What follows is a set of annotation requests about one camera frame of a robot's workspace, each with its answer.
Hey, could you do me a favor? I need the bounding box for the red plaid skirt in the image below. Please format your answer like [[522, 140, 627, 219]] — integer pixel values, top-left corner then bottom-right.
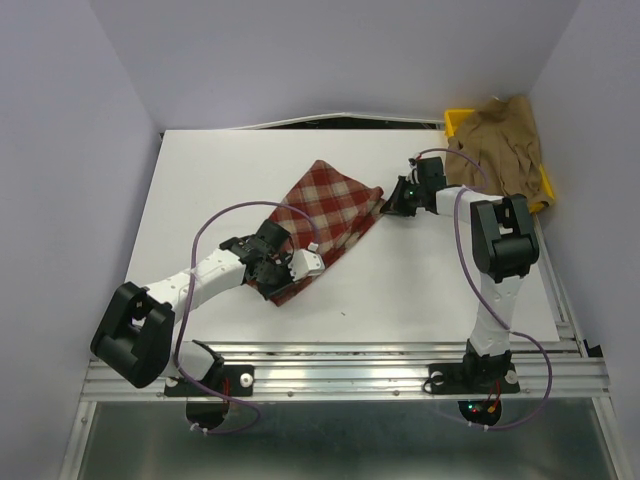
[[257, 159, 387, 307]]

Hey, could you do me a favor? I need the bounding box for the tan skirt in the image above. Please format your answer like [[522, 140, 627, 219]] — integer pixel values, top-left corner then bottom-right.
[[443, 95, 554, 209]]

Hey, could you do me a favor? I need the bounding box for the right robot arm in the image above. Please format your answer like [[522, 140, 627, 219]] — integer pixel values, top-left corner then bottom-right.
[[381, 157, 539, 395]]

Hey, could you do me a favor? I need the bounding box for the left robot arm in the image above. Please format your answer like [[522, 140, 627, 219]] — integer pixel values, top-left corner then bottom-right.
[[90, 220, 324, 394]]

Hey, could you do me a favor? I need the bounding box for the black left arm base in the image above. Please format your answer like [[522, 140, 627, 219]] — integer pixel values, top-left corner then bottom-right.
[[164, 364, 255, 398]]

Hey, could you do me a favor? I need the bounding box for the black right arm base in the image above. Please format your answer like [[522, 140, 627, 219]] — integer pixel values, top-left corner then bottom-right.
[[422, 363, 521, 396]]

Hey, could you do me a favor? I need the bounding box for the yellow plastic bin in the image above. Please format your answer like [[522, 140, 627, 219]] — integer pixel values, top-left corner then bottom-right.
[[443, 106, 557, 215]]

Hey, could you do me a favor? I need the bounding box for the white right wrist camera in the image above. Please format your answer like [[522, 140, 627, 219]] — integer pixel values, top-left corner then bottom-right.
[[406, 154, 421, 185]]

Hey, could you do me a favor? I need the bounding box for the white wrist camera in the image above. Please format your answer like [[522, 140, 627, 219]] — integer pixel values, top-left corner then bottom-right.
[[288, 243, 325, 282], [406, 154, 421, 185]]

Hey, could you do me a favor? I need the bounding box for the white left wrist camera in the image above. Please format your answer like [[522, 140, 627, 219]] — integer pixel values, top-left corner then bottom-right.
[[288, 243, 325, 282]]

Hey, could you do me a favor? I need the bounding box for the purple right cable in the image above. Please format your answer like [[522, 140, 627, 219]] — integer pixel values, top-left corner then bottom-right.
[[409, 147, 553, 432]]

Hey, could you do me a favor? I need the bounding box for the aluminium rail frame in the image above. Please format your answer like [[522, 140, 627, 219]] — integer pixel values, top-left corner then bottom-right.
[[58, 209, 626, 480]]

